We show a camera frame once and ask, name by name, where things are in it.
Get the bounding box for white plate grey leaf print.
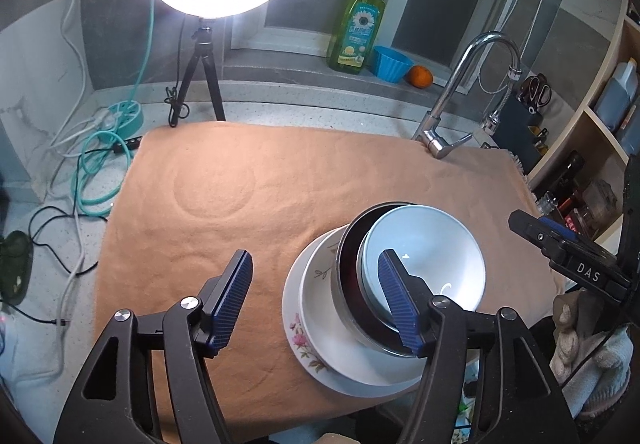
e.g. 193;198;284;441
299;226;426;387

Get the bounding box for white ceramic bowl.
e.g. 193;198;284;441
357;205;486;330

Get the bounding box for orange fruit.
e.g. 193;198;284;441
406;65;433;89

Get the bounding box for teal cable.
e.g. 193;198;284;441
72;0;153;220

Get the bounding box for dark knife block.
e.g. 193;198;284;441
487;96;551;170

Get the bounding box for dark glass bottle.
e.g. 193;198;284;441
555;151;586;205

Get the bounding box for chrome faucet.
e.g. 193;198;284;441
411;31;523;161

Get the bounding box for black usb strip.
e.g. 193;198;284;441
112;136;143;155

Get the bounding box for white cable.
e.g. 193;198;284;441
47;0;108;340

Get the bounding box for dark green glass dish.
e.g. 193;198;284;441
0;230;34;301

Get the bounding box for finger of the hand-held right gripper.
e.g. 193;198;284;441
540;218;576;242
508;210;556;250

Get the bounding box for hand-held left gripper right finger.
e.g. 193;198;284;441
377;249;576;444

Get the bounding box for teal round power strip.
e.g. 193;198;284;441
97;100;145;137

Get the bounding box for pink blossom deep plate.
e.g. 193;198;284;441
281;224;431;400

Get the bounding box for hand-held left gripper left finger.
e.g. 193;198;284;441
52;249;252;444

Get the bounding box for green dish soap bottle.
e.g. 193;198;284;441
326;0;390;75

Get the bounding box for wooden shelf unit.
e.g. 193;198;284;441
527;0;640;245

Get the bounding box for scissors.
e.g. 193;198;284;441
517;74;553;112

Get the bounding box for grey plastic jug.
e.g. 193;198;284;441
595;61;640;132

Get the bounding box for blue pleated cup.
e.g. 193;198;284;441
371;45;415;84

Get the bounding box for black tripod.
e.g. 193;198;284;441
165;16;227;127

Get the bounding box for tan mat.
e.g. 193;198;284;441
94;120;566;444

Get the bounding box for stainless steel bowl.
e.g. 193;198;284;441
335;201;481;357

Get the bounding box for black cable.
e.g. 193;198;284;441
27;206;108;325

